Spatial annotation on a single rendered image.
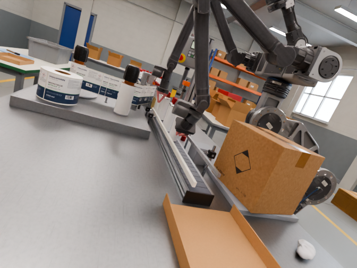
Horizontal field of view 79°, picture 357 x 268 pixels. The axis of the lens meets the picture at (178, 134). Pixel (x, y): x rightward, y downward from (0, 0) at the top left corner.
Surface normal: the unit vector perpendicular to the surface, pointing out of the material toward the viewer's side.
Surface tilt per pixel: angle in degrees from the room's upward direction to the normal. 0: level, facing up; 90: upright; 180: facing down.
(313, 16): 90
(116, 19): 90
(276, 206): 90
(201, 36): 99
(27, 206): 0
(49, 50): 95
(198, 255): 0
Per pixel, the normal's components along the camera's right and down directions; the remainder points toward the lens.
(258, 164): -0.87, -0.19
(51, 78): -0.03, 0.26
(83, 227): 0.33, -0.91
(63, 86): 0.50, 0.40
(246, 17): 0.04, 0.47
